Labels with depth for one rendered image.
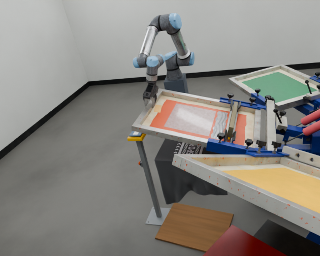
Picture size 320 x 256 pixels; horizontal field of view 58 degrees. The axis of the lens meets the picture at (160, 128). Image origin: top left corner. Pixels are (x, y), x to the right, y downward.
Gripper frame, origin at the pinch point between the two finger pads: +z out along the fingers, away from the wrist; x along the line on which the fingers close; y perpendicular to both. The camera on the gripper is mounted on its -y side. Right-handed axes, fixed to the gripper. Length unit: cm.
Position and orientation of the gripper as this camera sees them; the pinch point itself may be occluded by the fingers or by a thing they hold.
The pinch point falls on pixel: (149, 106)
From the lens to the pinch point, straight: 208.4
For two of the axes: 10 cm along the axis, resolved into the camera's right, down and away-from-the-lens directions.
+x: -9.5, -2.1, 2.1
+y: 2.9, -5.2, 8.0
